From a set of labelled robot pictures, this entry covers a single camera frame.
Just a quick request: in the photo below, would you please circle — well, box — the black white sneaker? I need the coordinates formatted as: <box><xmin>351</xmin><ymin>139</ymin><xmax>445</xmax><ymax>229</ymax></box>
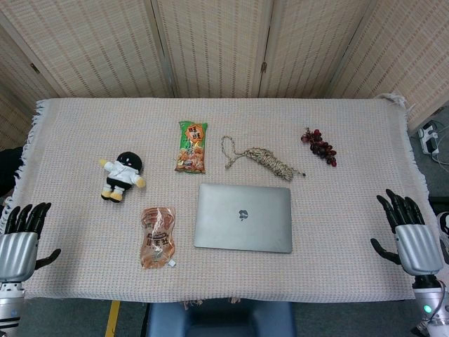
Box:
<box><xmin>436</xmin><ymin>211</ymin><xmax>449</xmax><ymax>264</ymax></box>

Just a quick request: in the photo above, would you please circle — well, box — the dark red grape bunch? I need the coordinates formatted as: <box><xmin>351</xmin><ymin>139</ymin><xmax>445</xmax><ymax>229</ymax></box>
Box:
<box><xmin>300</xmin><ymin>127</ymin><xmax>338</xmax><ymax>168</ymax></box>

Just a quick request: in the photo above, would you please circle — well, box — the black white plush doll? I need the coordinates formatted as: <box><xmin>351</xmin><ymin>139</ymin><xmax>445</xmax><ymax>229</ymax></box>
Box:
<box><xmin>99</xmin><ymin>151</ymin><xmax>147</xmax><ymax>204</ymax></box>

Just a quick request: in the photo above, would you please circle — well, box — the green snack bag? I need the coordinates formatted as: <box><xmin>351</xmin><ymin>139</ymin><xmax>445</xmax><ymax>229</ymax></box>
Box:
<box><xmin>174</xmin><ymin>121</ymin><xmax>210</xmax><ymax>174</ymax></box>

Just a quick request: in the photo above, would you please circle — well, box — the white power strip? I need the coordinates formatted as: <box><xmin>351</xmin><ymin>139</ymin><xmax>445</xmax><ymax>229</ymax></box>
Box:
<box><xmin>417</xmin><ymin>121</ymin><xmax>441</xmax><ymax>154</ymax></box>

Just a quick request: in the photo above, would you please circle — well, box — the black bag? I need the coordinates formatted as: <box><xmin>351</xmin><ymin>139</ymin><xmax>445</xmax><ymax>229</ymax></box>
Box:
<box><xmin>0</xmin><ymin>147</ymin><xmax>25</xmax><ymax>197</ymax></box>

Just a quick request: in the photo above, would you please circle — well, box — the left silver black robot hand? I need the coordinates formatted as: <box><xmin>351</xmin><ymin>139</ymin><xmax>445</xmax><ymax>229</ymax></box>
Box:
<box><xmin>0</xmin><ymin>202</ymin><xmax>62</xmax><ymax>282</ymax></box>

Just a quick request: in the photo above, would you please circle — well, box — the silver laptop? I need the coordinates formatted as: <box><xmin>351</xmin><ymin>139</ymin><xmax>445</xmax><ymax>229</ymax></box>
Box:
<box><xmin>194</xmin><ymin>183</ymin><xmax>293</xmax><ymax>254</ymax></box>

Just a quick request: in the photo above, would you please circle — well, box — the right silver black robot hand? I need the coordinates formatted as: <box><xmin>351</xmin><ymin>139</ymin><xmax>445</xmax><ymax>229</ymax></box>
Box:
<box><xmin>370</xmin><ymin>189</ymin><xmax>443</xmax><ymax>278</ymax></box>

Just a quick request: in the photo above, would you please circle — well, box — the coiled braided rope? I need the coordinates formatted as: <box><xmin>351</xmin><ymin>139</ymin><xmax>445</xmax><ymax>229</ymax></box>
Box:
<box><xmin>220</xmin><ymin>135</ymin><xmax>307</xmax><ymax>183</ymax></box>

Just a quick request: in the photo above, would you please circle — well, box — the woven folding screen panel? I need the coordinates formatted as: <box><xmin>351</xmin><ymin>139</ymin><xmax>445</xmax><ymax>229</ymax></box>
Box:
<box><xmin>0</xmin><ymin>20</ymin><xmax>67</xmax><ymax>150</ymax></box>
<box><xmin>329</xmin><ymin>0</ymin><xmax>449</xmax><ymax>131</ymax></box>
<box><xmin>151</xmin><ymin>0</ymin><xmax>278</xmax><ymax>99</ymax></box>
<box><xmin>259</xmin><ymin>0</ymin><xmax>373</xmax><ymax>99</ymax></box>
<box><xmin>0</xmin><ymin>0</ymin><xmax>175</xmax><ymax>99</ymax></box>

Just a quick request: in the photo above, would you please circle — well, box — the beige woven tablecloth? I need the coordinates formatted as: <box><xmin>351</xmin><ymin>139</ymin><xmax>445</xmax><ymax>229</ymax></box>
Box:
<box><xmin>0</xmin><ymin>91</ymin><xmax>449</xmax><ymax>305</ymax></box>

